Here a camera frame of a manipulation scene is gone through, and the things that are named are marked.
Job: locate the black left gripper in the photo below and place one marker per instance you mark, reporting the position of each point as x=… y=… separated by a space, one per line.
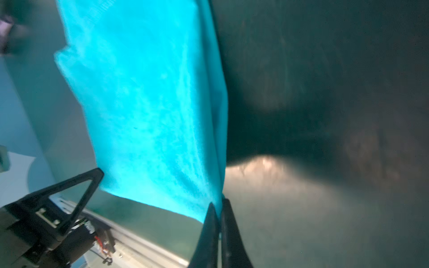
x=30 y=238

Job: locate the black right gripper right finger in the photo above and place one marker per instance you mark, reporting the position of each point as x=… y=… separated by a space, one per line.
x=233 y=252

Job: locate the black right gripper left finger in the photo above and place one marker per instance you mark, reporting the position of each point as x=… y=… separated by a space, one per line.
x=206 y=253

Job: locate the teal printed t-shirt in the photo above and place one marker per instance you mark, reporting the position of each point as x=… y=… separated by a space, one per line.
x=149 y=79

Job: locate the folded grey-blue t-shirt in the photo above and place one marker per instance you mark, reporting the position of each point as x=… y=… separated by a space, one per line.
x=13 y=35

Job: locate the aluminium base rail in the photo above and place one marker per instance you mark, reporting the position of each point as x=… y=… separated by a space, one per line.
x=122 y=222

